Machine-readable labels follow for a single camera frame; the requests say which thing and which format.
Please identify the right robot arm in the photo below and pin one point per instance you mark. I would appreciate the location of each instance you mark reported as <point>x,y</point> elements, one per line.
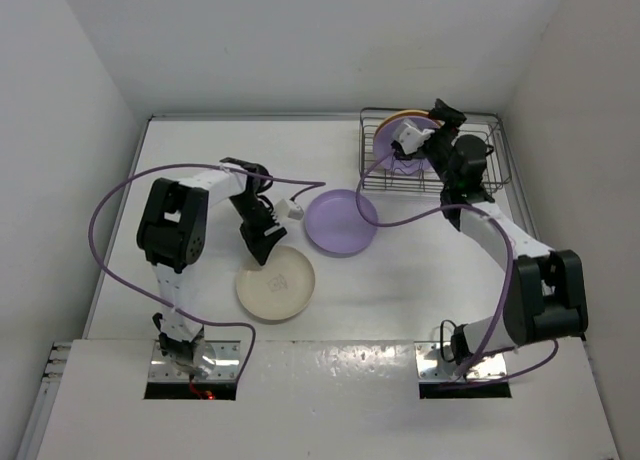
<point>543,297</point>

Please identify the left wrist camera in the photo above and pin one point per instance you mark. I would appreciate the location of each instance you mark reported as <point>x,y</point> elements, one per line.
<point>288,209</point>

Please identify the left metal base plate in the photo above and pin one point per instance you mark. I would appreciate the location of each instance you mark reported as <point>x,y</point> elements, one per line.
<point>213,362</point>

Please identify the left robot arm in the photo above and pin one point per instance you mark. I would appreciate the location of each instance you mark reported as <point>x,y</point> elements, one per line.
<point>172,235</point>

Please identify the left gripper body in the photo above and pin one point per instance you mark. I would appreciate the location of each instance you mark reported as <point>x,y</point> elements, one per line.
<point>251,209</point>

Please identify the purple plate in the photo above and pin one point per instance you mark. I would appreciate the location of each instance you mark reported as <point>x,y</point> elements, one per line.
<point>382,151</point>
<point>340,223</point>

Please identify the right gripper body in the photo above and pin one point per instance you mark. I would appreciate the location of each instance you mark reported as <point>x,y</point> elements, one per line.
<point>440,142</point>

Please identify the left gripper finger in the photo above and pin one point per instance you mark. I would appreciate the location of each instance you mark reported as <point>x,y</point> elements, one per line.
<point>272,236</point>
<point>259,246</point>

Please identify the cream plate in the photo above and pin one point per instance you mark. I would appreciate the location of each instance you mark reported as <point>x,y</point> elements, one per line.
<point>279,290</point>

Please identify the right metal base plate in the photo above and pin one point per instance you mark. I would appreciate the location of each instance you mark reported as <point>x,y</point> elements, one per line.
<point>433,369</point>

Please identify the metal base plate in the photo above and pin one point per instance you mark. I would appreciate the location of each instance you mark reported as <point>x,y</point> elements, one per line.
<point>433,369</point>
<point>213,362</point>

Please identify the orange plate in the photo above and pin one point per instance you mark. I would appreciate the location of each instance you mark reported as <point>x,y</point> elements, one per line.
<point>421,118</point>

